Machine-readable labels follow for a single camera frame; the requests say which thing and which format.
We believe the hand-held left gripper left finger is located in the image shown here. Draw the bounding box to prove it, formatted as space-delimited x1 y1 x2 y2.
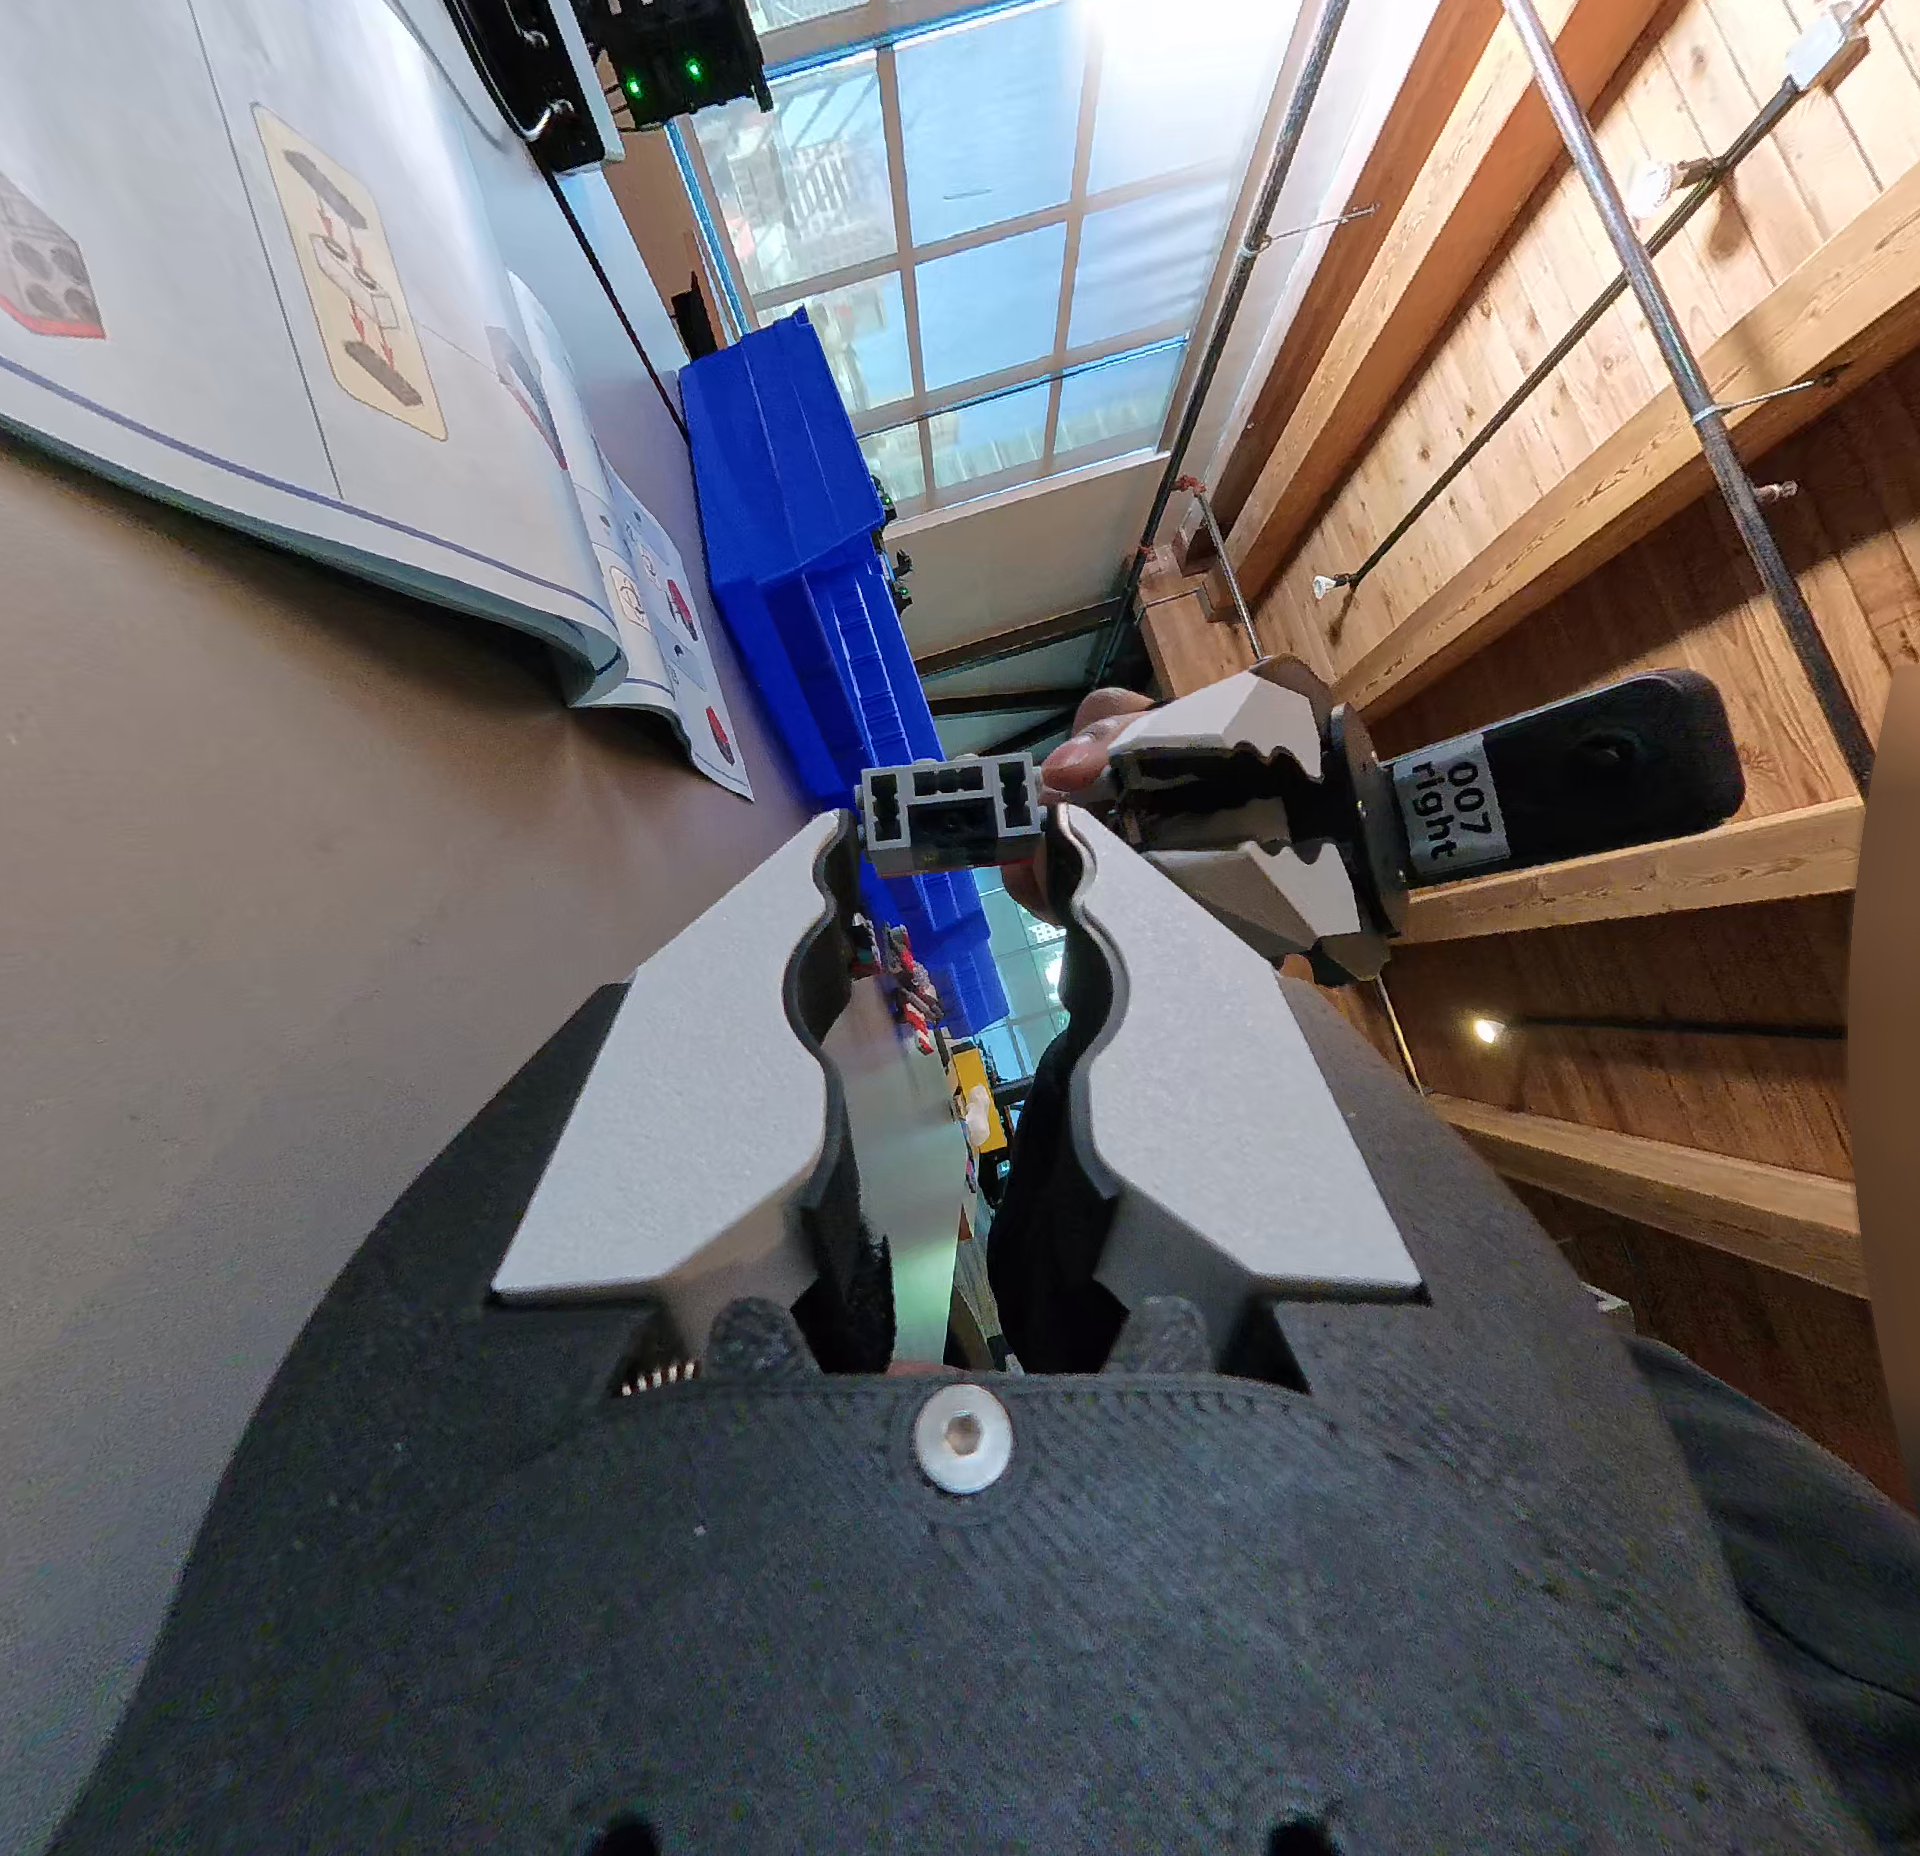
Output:
486 806 897 1364

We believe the light blue instruction booklet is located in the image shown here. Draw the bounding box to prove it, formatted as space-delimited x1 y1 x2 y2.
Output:
0 0 755 803

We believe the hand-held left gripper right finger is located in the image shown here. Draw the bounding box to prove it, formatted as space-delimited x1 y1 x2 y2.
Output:
1044 803 1428 1379

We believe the black power adapter box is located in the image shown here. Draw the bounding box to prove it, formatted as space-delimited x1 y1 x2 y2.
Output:
453 0 627 174

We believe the metal conduit pipe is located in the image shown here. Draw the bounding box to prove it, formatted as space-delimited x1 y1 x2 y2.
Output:
1466 0 1881 785

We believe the person's right hand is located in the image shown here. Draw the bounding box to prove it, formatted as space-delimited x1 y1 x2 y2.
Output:
1039 685 1159 803

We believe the equipment rack with green lights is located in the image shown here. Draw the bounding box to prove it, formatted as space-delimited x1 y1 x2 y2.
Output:
569 0 778 130

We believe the red and grey brick assembly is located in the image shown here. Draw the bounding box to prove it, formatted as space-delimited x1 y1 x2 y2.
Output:
854 753 1048 879

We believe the blue plastic bin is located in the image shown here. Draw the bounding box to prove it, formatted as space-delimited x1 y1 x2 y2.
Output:
679 307 1009 1035

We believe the large grid window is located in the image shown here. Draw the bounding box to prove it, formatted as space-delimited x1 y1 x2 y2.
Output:
667 0 1329 509

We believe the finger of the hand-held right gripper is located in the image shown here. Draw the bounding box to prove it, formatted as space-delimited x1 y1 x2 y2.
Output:
1130 813 1393 986
1107 668 1336 820

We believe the grey desk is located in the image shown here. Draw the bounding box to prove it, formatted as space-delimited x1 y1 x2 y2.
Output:
0 0 977 1856

